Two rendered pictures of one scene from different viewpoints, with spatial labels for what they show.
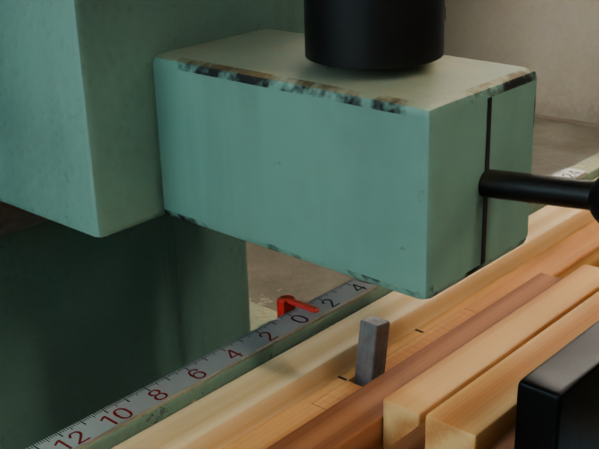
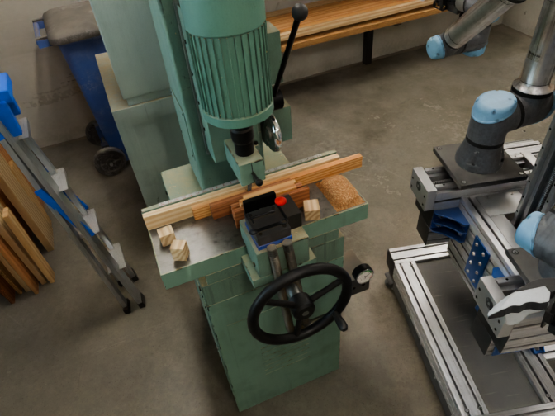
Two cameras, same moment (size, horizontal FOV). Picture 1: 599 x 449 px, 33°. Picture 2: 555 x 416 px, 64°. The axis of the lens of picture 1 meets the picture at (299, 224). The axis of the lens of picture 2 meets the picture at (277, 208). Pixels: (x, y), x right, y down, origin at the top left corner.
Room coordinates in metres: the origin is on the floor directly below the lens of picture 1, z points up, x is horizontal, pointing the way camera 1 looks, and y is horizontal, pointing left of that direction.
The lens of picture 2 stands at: (-0.45, -0.57, 1.76)
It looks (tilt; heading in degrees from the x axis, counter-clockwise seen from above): 42 degrees down; 29
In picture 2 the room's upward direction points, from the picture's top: 6 degrees counter-clockwise
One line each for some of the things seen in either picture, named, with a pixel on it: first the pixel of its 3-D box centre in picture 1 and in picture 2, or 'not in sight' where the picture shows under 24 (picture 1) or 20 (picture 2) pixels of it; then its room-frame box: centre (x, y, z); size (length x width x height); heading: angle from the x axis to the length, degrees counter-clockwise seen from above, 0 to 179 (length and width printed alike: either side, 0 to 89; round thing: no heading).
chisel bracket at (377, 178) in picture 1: (338, 163); (244, 161); (0.39, -0.02, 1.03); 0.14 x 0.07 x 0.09; 47
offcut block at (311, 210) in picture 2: not in sight; (311, 210); (0.38, -0.22, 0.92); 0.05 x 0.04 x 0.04; 29
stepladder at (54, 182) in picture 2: not in sight; (69, 214); (0.34, 0.84, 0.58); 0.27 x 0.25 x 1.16; 141
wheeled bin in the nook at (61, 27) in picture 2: not in sight; (116, 87); (1.44, 1.56, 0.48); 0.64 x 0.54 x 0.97; 141
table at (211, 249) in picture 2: not in sight; (263, 231); (0.30, -0.10, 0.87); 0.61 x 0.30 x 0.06; 137
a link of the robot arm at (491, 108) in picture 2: not in sight; (492, 116); (0.91, -0.61, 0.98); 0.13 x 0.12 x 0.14; 138
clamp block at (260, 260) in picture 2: not in sight; (274, 240); (0.24, -0.17, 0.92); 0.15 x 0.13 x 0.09; 137
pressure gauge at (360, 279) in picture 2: not in sight; (362, 274); (0.42, -0.36, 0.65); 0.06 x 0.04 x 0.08; 137
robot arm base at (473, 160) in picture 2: not in sight; (481, 148); (0.90, -0.61, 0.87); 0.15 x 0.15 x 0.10
